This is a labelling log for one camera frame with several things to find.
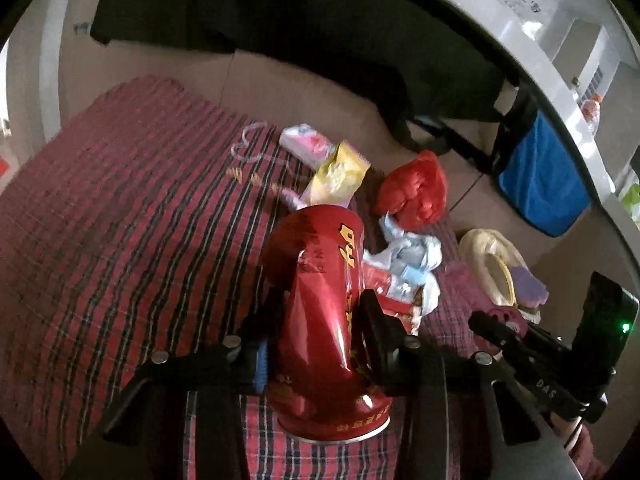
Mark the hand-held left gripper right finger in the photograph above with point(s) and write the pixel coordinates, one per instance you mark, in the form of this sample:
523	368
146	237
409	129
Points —
385	345

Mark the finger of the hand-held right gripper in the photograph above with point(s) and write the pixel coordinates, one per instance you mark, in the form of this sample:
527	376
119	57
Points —
492	332

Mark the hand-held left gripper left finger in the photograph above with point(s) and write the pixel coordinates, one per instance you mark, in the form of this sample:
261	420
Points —
260	365

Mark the pink plastic toy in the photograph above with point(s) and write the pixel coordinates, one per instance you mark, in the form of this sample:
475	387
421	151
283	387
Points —
505	320

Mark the purple sponge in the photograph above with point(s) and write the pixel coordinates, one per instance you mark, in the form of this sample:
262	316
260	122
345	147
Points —
530	287

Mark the red snack wrapper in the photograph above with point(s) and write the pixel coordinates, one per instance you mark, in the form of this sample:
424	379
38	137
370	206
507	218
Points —
382	282

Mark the pink cup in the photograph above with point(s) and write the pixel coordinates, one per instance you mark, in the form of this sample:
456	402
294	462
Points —
320	310

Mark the yellow paper bowl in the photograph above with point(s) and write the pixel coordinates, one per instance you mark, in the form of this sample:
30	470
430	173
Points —
480	250

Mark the white blue plastic wrapper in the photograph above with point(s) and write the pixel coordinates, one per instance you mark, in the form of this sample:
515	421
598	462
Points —
410	255

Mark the red plastic bag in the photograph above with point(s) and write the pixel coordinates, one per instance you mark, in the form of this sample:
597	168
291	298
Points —
410	190

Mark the yellow snack packet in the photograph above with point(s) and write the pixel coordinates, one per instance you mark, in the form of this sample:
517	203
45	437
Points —
335	175

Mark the white pink tissue packet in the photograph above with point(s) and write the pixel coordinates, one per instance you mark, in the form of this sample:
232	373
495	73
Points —
305	142

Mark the bag of green vegetables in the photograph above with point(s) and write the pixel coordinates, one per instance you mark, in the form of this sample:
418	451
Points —
631	200

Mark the blue towel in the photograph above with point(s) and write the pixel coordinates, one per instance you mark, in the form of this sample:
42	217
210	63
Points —
540	185

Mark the red plaid cloth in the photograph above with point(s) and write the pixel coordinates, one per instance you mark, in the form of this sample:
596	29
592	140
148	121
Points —
125	210

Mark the clear bottle with red cap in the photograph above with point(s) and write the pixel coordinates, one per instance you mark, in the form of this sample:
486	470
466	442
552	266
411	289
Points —
590	112

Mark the grey kitchen counter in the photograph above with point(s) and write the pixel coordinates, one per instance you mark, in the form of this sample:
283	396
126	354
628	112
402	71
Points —
525	35

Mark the black fabric bag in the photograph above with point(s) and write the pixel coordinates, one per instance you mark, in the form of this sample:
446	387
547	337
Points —
300	35

